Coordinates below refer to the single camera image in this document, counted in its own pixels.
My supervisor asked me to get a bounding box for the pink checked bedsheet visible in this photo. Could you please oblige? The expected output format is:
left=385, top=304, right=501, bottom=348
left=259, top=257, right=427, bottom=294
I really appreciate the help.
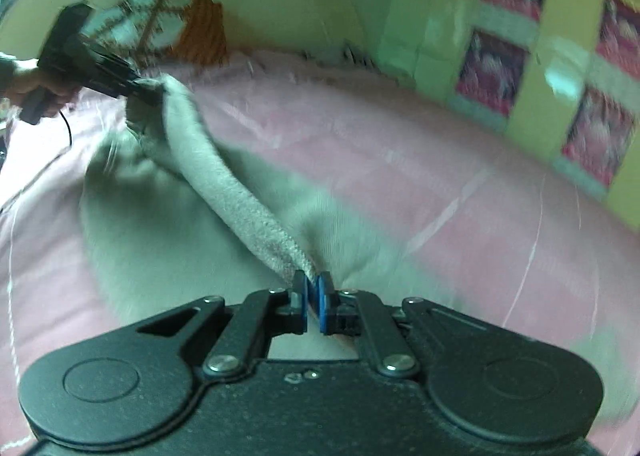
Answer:
left=1, top=54, right=639, bottom=455

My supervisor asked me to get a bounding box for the green wardrobe with posters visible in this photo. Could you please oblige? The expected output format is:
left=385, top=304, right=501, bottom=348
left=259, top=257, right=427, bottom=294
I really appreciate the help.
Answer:
left=378, top=0, right=639, bottom=227

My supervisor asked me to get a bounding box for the person's left hand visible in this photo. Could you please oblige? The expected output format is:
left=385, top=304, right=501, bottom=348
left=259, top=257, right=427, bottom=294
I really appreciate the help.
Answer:
left=1, top=54, right=80, bottom=117

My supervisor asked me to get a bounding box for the white orange patterned pillow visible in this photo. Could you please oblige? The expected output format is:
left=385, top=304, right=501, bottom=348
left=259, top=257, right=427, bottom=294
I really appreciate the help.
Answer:
left=82, top=0, right=229, bottom=70

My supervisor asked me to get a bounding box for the grey fleece pant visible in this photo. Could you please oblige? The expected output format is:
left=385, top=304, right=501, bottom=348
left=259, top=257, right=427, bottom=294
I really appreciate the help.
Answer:
left=80, top=74, right=456, bottom=324

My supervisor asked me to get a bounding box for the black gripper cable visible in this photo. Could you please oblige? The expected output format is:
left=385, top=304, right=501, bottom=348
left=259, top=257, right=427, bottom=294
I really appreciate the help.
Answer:
left=56, top=106, right=74, bottom=149

